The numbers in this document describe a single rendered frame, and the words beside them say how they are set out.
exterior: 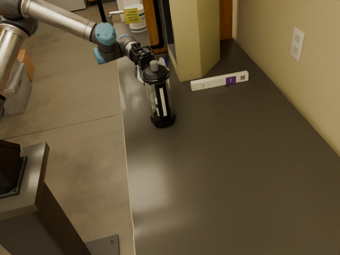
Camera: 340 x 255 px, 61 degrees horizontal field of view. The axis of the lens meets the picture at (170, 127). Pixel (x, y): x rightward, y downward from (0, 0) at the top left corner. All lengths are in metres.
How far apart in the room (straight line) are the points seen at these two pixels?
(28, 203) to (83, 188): 1.27
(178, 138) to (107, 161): 1.43
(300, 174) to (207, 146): 0.32
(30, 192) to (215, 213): 0.64
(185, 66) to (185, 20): 0.21
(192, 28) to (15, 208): 0.97
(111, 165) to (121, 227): 0.59
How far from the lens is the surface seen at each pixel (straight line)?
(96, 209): 2.19
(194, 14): 1.31
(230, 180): 0.96
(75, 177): 2.45
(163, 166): 1.02
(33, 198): 1.10
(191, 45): 1.36
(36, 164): 1.22
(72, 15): 1.21
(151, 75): 1.03
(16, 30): 1.37
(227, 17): 1.78
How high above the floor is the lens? 1.69
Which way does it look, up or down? 40 degrees down
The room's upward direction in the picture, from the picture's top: 10 degrees counter-clockwise
